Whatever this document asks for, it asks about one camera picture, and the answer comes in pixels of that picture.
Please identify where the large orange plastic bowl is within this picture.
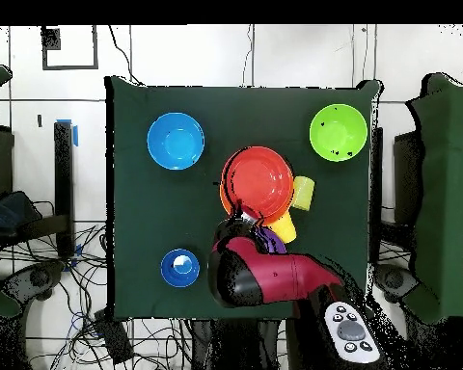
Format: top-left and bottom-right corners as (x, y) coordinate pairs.
(218, 180), (294, 226)

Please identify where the red plastic bowl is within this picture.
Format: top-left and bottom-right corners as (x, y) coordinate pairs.
(220, 145), (295, 222)

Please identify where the purple plastic bowl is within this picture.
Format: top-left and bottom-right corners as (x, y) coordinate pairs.
(259, 225), (287, 255)

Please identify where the yellow plastic cup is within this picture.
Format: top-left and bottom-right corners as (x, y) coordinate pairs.
(266, 209), (297, 245)

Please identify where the pale yellow ribbed cup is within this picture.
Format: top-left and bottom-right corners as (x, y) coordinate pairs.
(290, 175), (316, 212)

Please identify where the dark green table cloth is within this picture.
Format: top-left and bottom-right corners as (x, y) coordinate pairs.
(104, 75), (383, 323)

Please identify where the light blue plastic bowl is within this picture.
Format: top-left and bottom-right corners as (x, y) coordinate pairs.
(146, 112), (206, 172)

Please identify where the small dark blue bowl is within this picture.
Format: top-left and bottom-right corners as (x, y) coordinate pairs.
(160, 248), (201, 289)

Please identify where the green plastic bowl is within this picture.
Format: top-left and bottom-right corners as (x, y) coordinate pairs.
(309, 103), (368, 163)

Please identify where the black metal stand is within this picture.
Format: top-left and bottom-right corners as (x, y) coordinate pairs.
(0, 119), (76, 259)

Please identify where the black power box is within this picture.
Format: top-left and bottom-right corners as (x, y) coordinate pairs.
(94, 309), (134, 365)

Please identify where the person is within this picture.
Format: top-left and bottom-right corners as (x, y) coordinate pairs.
(0, 190), (43, 237)

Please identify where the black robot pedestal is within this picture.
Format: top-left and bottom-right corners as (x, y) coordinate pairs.
(192, 319), (290, 370)

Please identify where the thin black floor cable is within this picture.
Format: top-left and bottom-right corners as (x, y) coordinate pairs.
(241, 25), (255, 87)
(107, 25), (145, 87)

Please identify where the black square floor frame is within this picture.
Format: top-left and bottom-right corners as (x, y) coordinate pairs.
(41, 25), (100, 71)

